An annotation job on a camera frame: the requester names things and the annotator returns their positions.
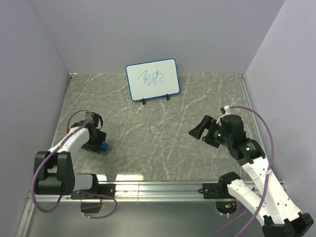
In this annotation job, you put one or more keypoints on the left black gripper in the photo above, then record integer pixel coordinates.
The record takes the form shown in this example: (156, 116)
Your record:
(94, 147)

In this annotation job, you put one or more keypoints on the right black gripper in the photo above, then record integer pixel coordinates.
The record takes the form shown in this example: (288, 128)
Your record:
(212, 124)

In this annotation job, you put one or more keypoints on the blue whiteboard eraser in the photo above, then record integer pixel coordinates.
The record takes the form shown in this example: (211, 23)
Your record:
(104, 146)

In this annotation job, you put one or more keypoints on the blue-framed small whiteboard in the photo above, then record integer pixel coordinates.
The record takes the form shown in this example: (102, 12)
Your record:
(153, 79)

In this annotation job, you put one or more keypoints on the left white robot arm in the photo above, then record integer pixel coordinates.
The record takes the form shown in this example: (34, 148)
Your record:
(53, 169)

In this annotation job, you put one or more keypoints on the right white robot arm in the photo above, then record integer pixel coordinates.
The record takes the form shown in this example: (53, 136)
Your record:
(273, 208)

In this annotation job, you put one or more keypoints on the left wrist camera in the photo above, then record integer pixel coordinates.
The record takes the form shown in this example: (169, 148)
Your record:
(93, 120)

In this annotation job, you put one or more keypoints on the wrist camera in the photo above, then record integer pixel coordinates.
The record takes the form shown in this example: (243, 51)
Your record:
(226, 111)
(93, 120)

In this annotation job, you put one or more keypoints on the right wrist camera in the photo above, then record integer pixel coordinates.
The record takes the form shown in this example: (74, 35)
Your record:
(226, 111)

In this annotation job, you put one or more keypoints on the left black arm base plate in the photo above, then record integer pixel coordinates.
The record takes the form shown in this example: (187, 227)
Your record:
(100, 189)

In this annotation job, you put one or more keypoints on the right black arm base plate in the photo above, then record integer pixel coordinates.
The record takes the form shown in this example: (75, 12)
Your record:
(210, 191)

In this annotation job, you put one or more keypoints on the aluminium mounting rail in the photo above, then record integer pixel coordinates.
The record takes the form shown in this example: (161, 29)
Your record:
(142, 191)

